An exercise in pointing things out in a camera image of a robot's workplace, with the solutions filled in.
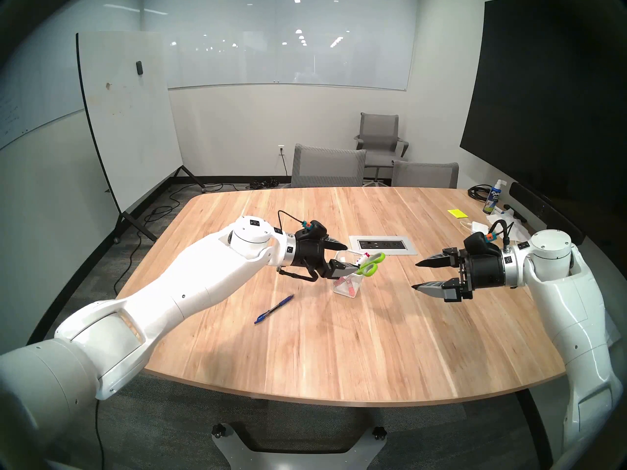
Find wide glass wall board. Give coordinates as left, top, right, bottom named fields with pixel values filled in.
left=143, top=0, right=419, bottom=92

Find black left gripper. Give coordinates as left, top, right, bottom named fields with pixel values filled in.
left=294, top=236, right=362, bottom=281

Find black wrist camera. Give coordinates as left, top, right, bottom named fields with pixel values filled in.
left=299, top=220, right=330, bottom=242
left=463, top=232, right=503, bottom=257

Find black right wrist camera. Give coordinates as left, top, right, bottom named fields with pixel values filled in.
left=463, top=232, right=503, bottom=257

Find blue ballpoint pen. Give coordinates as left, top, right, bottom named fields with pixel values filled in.
left=254, top=294, right=294, bottom=325

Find gray mesh office chair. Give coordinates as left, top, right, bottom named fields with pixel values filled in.
left=391, top=161, right=459, bottom=189
left=291, top=144, right=367, bottom=188

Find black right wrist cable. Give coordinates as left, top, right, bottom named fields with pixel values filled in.
left=487, top=219, right=512, bottom=252

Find large black wall screen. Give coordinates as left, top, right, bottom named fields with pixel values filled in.
left=459, top=0, right=627, bottom=239

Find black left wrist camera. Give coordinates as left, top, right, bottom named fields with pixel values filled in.
left=299, top=220, right=330, bottom=242

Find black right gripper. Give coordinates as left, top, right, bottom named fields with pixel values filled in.
left=411, top=248, right=507, bottom=304

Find white mesh pen holder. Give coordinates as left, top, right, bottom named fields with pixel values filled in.
left=332, top=251, right=370, bottom=297

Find whiteboard cleaner spray bottle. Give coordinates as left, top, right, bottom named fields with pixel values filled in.
left=482, top=180, right=505, bottom=215

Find white crumpled plastic sheet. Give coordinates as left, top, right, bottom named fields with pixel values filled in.
left=486, top=212, right=537, bottom=244

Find black video sound bar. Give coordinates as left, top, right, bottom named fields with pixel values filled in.
left=509, top=182, right=586, bottom=244

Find silver table outlet box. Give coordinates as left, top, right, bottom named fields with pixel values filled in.
left=349, top=235, right=418, bottom=256

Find side wall whiteboard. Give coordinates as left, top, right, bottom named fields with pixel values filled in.
left=0, top=33, right=86, bottom=149

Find rolling white whiteboard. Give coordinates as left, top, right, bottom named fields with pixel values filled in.
left=76, top=31, right=206, bottom=244

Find green handled scissors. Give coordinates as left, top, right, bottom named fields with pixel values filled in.
left=355, top=251, right=386, bottom=278

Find gray office chair with armrests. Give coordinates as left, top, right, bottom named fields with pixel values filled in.
left=354, top=113, right=410, bottom=186

